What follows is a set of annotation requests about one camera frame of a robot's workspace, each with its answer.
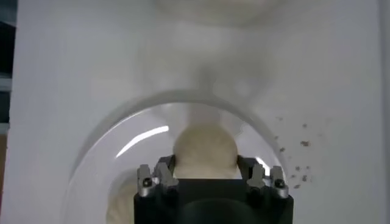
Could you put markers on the white round plate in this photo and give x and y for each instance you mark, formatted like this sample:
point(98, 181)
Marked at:
point(97, 182)

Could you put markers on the white steamed baozi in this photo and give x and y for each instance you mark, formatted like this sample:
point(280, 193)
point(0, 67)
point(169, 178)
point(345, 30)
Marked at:
point(205, 149)

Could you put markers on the scattered dark crumbs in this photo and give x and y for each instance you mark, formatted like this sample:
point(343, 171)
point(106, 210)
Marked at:
point(304, 143)

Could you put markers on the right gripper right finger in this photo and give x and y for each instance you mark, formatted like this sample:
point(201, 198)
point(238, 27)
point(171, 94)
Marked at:
point(256, 176)

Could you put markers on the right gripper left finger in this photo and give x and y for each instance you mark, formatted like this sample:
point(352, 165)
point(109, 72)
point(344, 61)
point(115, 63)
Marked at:
point(164, 176)

